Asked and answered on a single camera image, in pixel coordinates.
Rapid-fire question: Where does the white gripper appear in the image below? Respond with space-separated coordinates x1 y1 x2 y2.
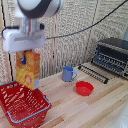
1 25 47 66

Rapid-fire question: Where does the yellow mac and cheese carton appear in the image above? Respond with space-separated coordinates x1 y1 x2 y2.
15 49 41 91

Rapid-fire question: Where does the red shopping basket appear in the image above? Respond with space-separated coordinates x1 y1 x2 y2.
0 80 52 128

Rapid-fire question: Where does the blue mug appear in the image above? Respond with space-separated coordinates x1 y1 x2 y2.
61 65 78 83

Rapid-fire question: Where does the red bowl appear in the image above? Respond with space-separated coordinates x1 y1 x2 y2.
75 80 95 97

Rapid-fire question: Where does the black toaster oven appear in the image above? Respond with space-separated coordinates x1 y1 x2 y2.
90 37 128 80

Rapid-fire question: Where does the black cable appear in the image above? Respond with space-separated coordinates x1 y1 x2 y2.
45 0 128 40

